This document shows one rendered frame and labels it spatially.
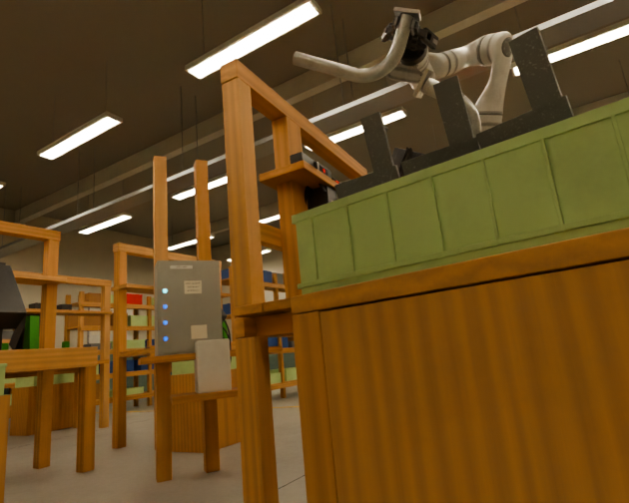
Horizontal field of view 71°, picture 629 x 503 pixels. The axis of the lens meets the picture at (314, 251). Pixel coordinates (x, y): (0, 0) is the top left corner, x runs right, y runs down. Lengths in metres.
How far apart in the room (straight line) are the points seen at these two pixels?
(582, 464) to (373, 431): 0.30
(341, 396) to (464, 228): 0.35
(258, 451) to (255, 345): 0.36
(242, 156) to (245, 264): 0.45
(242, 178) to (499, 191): 1.26
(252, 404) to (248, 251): 0.56
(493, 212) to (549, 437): 0.31
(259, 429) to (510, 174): 1.25
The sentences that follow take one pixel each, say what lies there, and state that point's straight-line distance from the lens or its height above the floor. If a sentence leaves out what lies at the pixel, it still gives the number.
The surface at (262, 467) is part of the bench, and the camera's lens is 1.69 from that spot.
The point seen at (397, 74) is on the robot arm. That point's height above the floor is 1.34.
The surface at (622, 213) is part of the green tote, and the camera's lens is 0.68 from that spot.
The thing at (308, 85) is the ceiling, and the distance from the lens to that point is 6.62.
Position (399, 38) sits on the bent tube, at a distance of 1.05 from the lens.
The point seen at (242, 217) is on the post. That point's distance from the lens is 1.75.
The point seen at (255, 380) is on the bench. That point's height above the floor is 0.60.
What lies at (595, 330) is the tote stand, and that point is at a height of 0.67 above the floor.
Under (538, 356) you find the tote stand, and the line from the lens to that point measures 0.67.
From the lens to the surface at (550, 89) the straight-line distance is 0.83.
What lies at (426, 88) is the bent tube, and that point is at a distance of 0.94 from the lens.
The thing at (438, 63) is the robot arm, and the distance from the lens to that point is 1.40.
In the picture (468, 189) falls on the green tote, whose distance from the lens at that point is 0.74.
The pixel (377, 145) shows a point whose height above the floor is 1.09.
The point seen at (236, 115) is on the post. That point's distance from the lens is 1.94.
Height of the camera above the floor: 0.67
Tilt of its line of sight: 13 degrees up
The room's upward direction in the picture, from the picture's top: 6 degrees counter-clockwise
